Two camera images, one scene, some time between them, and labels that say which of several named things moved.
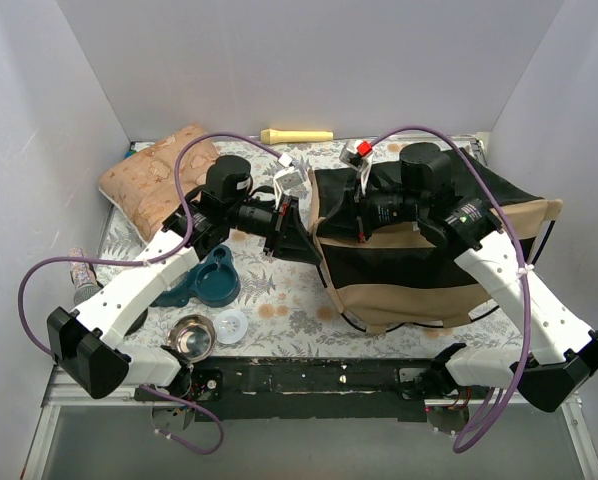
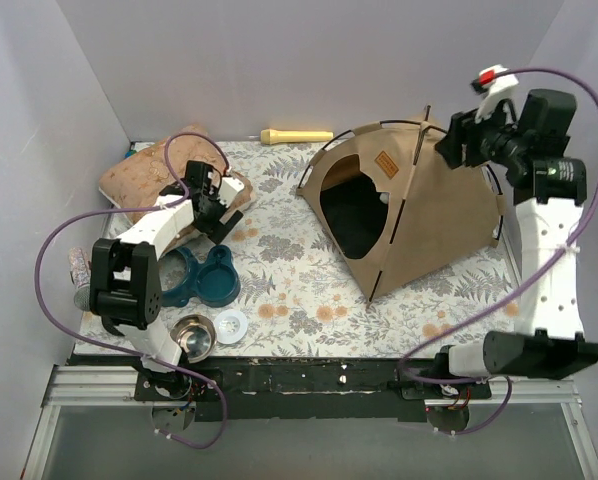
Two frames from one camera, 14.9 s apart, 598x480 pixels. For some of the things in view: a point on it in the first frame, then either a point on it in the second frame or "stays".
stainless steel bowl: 194,336 stays
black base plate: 308,387 stays
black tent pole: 397,325 -> 426,120
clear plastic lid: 230,326 stays
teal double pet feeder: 214,282 stays
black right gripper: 358,212 -> 461,138
